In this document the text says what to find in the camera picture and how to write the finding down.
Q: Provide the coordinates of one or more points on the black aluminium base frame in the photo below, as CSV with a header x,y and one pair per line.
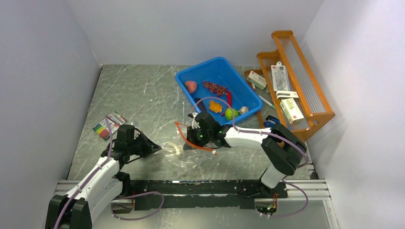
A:
x,y
245,194

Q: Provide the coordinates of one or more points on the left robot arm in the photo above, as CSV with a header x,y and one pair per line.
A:
x,y
79,207

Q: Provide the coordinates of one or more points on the pink fake peach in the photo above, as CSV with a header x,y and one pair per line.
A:
x,y
191,86

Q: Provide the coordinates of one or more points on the red fake grapes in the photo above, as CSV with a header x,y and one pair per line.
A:
x,y
215,88

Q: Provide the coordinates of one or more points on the blue plastic bin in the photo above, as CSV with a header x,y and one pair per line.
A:
x,y
219,81

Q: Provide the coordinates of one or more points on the white green pen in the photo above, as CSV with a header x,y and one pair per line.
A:
x,y
266,101

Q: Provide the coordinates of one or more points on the purple fake eggplant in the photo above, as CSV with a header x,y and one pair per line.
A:
x,y
200,105

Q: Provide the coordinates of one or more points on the orange wooden rack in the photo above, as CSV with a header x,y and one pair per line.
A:
x,y
311,99

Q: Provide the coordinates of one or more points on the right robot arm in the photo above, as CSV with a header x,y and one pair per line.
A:
x,y
284,150

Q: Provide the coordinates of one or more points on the white flat box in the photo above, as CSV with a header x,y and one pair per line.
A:
x,y
280,95

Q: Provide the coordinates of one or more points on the clear blister pack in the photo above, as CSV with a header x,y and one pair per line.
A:
x,y
280,79

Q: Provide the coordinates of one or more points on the white green small box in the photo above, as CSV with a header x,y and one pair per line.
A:
x,y
256,80

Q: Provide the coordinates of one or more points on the marker pen pack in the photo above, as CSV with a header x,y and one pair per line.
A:
x,y
109,125

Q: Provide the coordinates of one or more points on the red fake chili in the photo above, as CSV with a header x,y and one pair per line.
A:
x,y
229,97

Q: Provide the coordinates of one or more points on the green fake pepper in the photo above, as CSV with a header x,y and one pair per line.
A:
x,y
231,113

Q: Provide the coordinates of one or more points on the clear zip bag red seal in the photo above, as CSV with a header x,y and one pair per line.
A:
x,y
182,153

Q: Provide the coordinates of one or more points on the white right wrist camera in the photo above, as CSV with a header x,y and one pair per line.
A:
x,y
194,123

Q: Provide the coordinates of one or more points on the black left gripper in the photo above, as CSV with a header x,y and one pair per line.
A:
x,y
149,147

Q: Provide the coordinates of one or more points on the white red large box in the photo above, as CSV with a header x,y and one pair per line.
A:
x,y
291,110

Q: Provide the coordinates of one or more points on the blue stapler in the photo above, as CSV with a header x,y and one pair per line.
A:
x,y
271,121

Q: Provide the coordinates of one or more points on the orange fake carrot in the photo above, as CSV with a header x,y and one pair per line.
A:
x,y
215,107

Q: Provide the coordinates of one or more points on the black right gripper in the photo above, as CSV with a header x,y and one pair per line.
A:
x,y
191,138

